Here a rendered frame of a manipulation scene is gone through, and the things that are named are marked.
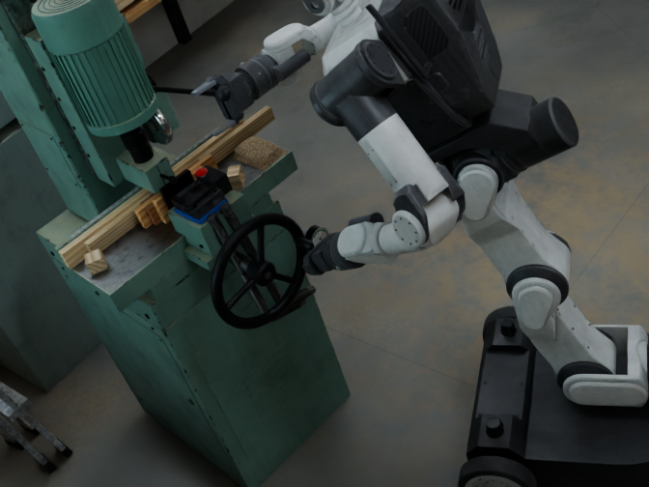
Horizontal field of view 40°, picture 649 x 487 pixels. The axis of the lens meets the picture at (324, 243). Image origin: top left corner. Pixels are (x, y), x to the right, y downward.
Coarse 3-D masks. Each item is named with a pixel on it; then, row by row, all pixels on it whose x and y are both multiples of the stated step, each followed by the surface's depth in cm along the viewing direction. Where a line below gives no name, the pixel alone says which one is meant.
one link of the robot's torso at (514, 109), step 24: (504, 96) 188; (528, 96) 189; (480, 120) 185; (504, 120) 182; (528, 120) 183; (552, 120) 180; (456, 144) 187; (480, 144) 186; (504, 144) 184; (528, 144) 183; (552, 144) 182; (576, 144) 184
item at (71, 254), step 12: (240, 120) 238; (228, 132) 236; (204, 144) 233; (192, 156) 231; (180, 168) 229; (144, 192) 223; (132, 204) 222; (108, 216) 219; (96, 228) 217; (84, 240) 216; (60, 252) 213; (72, 252) 214; (84, 252) 217; (72, 264) 215
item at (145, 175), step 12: (120, 156) 223; (156, 156) 218; (120, 168) 225; (132, 168) 219; (144, 168) 216; (156, 168) 216; (168, 168) 219; (132, 180) 224; (144, 180) 218; (156, 180) 217; (156, 192) 219
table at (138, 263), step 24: (288, 168) 231; (240, 192) 222; (264, 192) 228; (120, 240) 219; (144, 240) 217; (168, 240) 214; (120, 264) 212; (144, 264) 210; (168, 264) 213; (96, 288) 209; (120, 288) 206; (144, 288) 211
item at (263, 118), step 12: (264, 108) 241; (252, 120) 238; (264, 120) 241; (240, 132) 236; (252, 132) 239; (216, 144) 234; (228, 144) 235; (204, 156) 231; (216, 156) 233; (120, 216) 220; (132, 216) 221; (108, 228) 217; (120, 228) 219; (96, 240) 215; (108, 240) 218
